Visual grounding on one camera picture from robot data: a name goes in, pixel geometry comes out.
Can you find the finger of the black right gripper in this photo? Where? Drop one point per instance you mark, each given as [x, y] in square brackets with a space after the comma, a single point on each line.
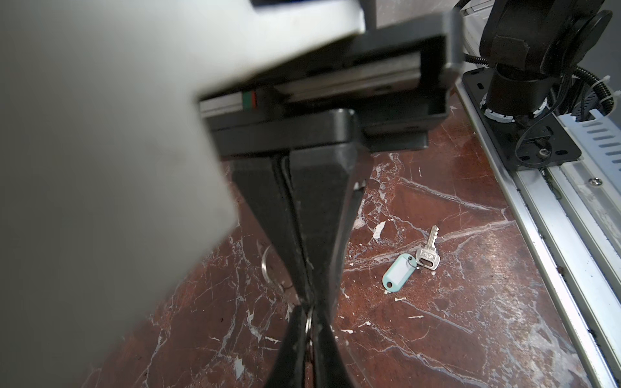
[262, 183]

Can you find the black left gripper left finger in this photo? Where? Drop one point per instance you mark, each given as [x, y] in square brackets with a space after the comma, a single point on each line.
[289, 367]

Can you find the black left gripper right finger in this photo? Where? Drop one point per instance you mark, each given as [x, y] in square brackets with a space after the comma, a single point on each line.
[328, 367]

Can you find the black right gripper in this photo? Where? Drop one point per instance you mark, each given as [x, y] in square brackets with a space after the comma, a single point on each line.
[386, 88]

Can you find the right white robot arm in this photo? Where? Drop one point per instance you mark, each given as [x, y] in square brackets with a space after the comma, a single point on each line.
[532, 49]

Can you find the key with light tag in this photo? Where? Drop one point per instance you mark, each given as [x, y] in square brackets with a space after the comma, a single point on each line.
[406, 264]

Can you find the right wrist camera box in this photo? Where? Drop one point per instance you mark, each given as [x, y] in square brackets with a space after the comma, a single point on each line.
[111, 190]

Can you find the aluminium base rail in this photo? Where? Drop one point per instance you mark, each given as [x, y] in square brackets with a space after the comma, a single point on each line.
[567, 245]

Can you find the white slotted cable duct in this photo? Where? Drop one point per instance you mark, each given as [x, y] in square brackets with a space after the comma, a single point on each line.
[598, 138]

